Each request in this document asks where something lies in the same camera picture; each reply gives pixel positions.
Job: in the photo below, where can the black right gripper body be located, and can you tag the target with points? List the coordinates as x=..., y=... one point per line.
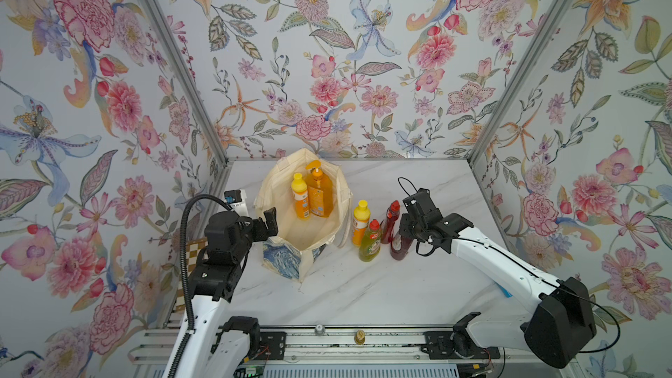
x=410, y=230

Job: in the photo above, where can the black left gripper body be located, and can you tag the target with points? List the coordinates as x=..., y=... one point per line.
x=255, y=231

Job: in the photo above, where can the orange bottle yellow cap front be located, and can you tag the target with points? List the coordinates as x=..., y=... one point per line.
x=300, y=196

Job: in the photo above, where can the orange bottle yellow cap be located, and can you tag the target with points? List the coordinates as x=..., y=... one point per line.
x=300, y=196
x=361, y=218

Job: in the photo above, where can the cream canvas shopping bag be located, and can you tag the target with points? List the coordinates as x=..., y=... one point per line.
x=298, y=244

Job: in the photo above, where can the large orange pump soap bottle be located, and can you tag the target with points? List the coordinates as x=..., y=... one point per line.
x=320, y=190

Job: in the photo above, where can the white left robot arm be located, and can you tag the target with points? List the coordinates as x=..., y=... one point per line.
x=212, y=342

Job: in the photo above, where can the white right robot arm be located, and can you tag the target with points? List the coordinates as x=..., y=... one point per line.
x=544, y=315

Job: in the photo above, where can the green Fairy dish soap bottle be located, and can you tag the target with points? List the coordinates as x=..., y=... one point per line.
x=371, y=242

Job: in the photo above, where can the red Fairy bottle rear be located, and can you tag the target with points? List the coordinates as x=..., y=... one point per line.
x=392, y=216

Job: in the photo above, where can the red fairy bottle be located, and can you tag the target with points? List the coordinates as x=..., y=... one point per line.
x=400, y=246
x=392, y=216

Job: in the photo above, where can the red Fairy bottle front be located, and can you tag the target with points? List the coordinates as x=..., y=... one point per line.
x=400, y=246

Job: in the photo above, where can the orange bottle yellow cap rear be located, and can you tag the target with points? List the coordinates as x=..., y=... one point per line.
x=361, y=218

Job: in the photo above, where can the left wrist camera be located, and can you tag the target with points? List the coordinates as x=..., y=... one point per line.
x=237, y=200

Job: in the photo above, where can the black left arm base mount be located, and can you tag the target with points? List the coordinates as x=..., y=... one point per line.
x=264, y=343

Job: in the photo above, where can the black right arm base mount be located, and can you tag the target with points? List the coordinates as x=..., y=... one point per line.
x=456, y=344

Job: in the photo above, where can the brass rail knob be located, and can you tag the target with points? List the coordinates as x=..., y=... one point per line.
x=360, y=337

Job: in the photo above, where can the aluminium front rail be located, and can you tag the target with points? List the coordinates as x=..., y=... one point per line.
x=389, y=351

